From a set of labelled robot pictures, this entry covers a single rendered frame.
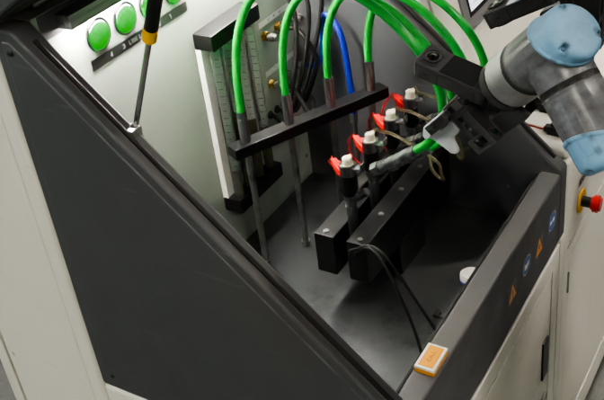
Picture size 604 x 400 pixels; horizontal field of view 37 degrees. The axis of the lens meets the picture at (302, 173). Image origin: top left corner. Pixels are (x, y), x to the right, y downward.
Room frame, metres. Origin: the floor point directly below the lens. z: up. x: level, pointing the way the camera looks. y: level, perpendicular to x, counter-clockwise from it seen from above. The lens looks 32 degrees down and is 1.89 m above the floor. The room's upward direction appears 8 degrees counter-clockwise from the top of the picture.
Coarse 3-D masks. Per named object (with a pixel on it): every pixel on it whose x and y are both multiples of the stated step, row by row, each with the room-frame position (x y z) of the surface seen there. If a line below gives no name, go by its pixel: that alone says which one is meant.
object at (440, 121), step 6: (450, 108) 1.08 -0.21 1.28; (444, 114) 1.08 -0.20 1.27; (450, 114) 1.08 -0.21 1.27; (438, 120) 1.09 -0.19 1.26; (444, 120) 1.08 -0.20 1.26; (450, 120) 1.08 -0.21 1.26; (426, 126) 1.12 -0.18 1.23; (432, 126) 1.10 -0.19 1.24; (438, 126) 1.09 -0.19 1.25; (444, 126) 1.08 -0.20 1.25; (432, 132) 1.11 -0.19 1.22
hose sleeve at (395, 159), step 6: (402, 150) 1.19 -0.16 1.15; (408, 150) 1.18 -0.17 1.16; (390, 156) 1.20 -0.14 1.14; (396, 156) 1.19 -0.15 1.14; (402, 156) 1.19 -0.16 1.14; (408, 156) 1.18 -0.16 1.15; (414, 156) 1.18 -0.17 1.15; (378, 162) 1.22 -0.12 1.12; (384, 162) 1.21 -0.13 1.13; (390, 162) 1.20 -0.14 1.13; (396, 162) 1.19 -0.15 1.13; (402, 162) 1.19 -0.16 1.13; (378, 168) 1.21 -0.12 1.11; (384, 168) 1.20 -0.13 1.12
